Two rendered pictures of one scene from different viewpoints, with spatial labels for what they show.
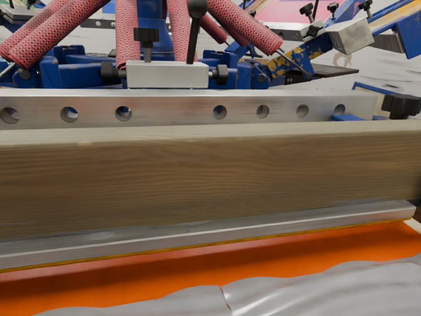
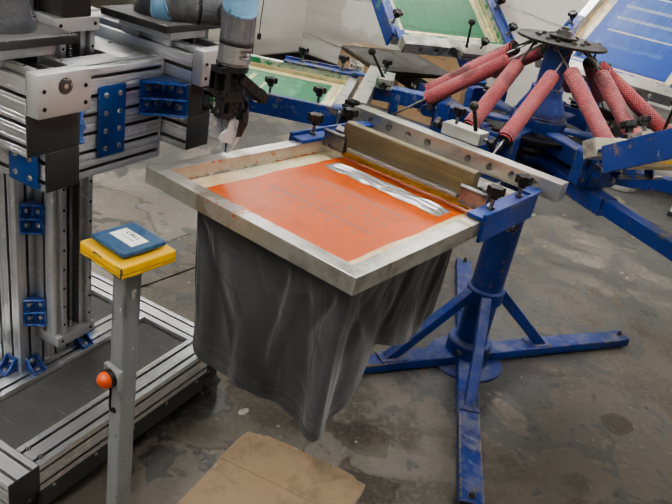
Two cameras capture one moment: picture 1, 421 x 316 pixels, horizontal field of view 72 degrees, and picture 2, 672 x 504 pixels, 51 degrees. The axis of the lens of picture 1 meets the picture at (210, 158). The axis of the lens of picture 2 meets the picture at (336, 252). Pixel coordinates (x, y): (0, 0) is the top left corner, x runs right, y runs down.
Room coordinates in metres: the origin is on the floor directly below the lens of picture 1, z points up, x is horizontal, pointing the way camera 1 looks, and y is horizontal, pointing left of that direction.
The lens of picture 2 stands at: (-1.08, -1.24, 1.62)
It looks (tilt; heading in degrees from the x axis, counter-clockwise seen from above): 27 degrees down; 49
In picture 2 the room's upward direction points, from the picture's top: 11 degrees clockwise
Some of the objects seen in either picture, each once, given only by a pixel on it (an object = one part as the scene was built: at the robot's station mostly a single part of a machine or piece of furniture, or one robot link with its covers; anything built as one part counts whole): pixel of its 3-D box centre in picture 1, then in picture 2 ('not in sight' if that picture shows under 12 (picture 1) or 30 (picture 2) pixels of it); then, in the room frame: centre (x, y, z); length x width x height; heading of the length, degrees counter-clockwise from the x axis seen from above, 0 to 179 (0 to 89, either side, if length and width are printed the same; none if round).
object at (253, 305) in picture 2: not in sight; (258, 320); (-0.30, -0.13, 0.74); 0.45 x 0.03 x 0.43; 105
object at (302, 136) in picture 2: not in sight; (329, 140); (0.14, 0.28, 0.99); 0.30 x 0.05 x 0.07; 15
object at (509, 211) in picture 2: not in sight; (501, 213); (0.29, -0.26, 0.99); 0.30 x 0.05 x 0.07; 15
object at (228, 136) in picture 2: not in sight; (227, 136); (-0.26, 0.14, 1.07); 0.06 x 0.03 x 0.09; 15
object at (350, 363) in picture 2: not in sight; (391, 324); (-0.01, -0.27, 0.74); 0.46 x 0.04 x 0.42; 15
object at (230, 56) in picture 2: not in sight; (235, 55); (-0.26, 0.16, 1.26); 0.08 x 0.08 x 0.05
